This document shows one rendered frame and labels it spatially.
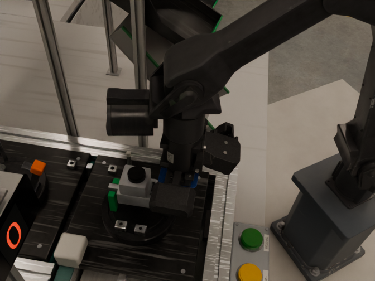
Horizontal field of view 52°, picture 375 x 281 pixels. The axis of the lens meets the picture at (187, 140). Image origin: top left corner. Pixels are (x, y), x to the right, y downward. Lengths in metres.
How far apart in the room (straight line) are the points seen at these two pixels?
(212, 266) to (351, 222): 0.25
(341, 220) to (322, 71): 2.20
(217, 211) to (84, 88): 0.59
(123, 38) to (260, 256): 0.48
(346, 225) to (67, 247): 0.47
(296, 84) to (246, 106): 1.56
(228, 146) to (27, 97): 0.73
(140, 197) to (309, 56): 2.41
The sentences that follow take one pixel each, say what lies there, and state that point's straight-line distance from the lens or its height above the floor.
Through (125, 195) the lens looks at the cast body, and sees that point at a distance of 0.67.
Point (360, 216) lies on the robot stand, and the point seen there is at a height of 1.06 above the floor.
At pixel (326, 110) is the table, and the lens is 1.19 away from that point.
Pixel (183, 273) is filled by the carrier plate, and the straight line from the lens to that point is 0.69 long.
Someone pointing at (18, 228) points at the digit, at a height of 1.20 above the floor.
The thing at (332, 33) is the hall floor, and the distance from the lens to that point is 3.28.
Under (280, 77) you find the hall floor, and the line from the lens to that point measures 2.68.
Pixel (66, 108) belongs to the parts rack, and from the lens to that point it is 0.87.
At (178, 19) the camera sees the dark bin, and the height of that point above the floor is 1.22.
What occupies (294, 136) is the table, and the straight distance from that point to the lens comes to 1.07.
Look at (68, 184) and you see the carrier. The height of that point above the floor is 0.97.
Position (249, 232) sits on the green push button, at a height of 0.97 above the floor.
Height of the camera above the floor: 1.61
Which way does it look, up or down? 49 degrees down
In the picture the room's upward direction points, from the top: 5 degrees clockwise
